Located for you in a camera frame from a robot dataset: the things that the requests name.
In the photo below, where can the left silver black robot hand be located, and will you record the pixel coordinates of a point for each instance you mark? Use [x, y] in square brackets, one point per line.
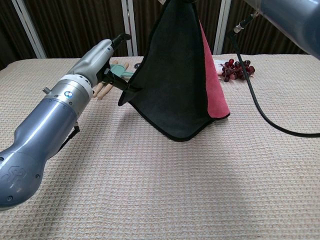
[92, 60]

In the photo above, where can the pink black-edged cloth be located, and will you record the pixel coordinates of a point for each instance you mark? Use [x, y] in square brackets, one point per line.
[170, 75]

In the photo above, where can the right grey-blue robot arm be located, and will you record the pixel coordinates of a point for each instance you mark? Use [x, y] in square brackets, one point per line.
[295, 20]

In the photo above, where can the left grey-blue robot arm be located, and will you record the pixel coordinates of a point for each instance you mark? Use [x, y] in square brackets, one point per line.
[42, 125]

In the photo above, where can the green plastic dustpan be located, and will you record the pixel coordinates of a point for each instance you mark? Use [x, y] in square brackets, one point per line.
[118, 70]

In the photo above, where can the light wooden stick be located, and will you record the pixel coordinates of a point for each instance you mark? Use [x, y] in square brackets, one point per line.
[98, 90]
[105, 92]

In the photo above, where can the pink and white packet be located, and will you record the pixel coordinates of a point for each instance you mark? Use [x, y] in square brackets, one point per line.
[218, 65]

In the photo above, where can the beige woven tablecloth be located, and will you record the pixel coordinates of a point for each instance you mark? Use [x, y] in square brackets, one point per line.
[125, 187]

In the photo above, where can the dark red grape bunch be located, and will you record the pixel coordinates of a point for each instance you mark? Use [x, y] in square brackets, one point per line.
[233, 71]

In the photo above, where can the white screen frame post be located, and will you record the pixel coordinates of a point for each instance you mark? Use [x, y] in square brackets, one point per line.
[129, 20]
[221, 25]
[30, 27]

